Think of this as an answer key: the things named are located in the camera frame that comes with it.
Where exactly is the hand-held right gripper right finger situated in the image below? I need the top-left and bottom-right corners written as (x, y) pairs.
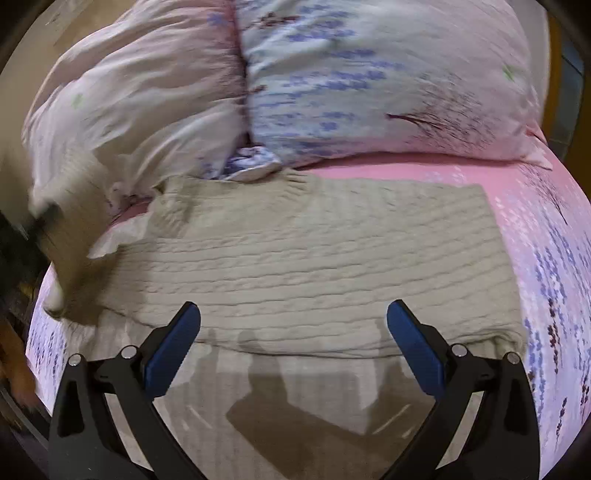
top-left (381, 299), bottom-right (541, 480)

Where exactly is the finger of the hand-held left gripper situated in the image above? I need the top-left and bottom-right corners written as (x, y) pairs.
top-left (28, 205), bottom-right (63, 241)

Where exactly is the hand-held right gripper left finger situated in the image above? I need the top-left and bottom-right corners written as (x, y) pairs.
top-left (48, 301), bottom-right (202, 480)

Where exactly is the beige knitted sweater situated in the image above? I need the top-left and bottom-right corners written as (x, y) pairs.
top-left (39, 152), bottom-right (528, 480)

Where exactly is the pink floral bed sheet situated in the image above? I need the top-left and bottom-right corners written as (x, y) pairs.
top-left (25, 152), bottom-right (591, 480)

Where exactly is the floral pillow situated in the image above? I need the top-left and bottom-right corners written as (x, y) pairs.
top-left (22, 0), bottom-right (552, 195)

